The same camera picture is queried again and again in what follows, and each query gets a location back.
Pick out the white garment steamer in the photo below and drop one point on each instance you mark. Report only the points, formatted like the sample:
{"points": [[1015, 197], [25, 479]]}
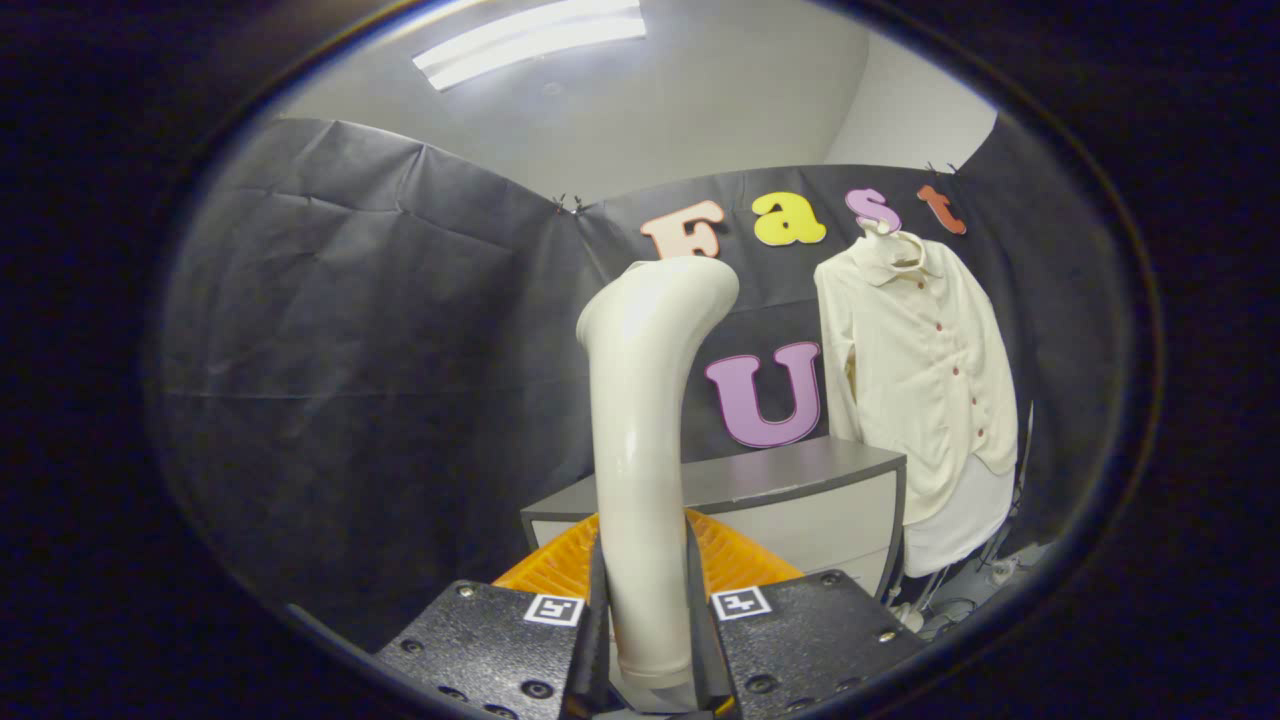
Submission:
{"points": [[640, 400]]}

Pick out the cream button shirt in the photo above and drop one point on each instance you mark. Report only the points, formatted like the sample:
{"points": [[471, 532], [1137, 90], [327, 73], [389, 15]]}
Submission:
{"points": [[920, 380]]}

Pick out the white round stand base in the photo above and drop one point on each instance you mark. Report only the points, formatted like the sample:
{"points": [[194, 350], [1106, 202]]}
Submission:
{"points": [[910, 616]]}

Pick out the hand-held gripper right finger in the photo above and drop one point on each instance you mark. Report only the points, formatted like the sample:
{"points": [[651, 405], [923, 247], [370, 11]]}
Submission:
{"points": [[700, 650]]}

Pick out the grey cabinet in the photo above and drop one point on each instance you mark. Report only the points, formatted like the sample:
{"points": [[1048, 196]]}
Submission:
{"points": [[800, 470]]}

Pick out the white fabric torso form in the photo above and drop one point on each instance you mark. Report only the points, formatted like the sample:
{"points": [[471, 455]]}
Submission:
{"points": [[950, 530]]}

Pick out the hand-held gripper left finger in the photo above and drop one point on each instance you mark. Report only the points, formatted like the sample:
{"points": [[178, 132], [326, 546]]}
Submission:
{"points": [[592, 650]]}

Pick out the black backdrop cloth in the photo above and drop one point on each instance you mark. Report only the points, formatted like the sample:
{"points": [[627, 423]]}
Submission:
{"points": [[350, 350]]}

